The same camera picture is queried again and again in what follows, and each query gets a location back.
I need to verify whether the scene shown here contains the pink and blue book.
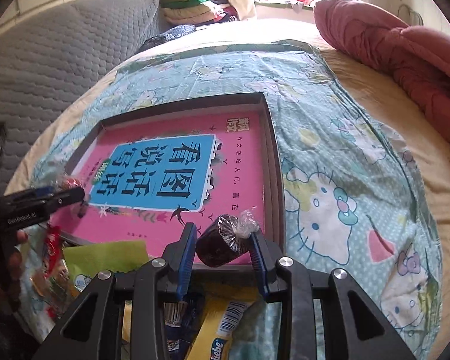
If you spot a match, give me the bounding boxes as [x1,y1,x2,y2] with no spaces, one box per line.
[51,111,265,256]

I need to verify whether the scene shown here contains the green snack packet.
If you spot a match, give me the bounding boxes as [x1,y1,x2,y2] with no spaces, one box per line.
[62,241,149,293]

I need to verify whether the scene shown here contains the clear red candy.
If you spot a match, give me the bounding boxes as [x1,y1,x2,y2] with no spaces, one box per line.
[52,174,85,197]

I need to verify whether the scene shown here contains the dark round candy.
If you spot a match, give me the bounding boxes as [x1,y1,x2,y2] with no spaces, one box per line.
[196,210,260,267]

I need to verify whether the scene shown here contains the yellow snack packet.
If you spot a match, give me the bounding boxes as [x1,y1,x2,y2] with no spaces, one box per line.
[186,283,258,360]

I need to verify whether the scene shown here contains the red quilted comforter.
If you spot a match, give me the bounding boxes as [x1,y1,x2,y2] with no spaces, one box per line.
[314,0,450,143]

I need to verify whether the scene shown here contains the red cartoon snack packet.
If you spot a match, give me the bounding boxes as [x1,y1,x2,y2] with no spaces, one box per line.
[42,224,62,279]

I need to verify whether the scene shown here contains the Hello Kitty teal blanket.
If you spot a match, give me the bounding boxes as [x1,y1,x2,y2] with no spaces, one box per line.
[24,41,442,359]

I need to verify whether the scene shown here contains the person's left hand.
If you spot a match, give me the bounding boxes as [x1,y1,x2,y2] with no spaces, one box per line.
[0,230,28,312]

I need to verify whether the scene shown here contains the clear yellow cake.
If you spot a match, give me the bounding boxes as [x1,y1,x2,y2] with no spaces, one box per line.
[31,259,74,320]

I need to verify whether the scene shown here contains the dark patterned pillow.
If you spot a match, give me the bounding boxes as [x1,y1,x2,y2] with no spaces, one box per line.
[137,24,197,53]

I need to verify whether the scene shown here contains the blue cookie packet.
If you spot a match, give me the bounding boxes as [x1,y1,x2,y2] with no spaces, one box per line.
[163,301,197,359]

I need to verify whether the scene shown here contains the grey quilted headboard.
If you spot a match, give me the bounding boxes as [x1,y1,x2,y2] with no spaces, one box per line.
[0,0,165,192]

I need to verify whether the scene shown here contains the stack of folded clothes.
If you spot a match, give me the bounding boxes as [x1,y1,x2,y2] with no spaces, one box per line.
[160,0,239,26]

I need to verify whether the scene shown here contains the dark shallow cardboard tray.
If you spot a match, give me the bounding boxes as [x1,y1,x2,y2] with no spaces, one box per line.
[52,93,284,257]

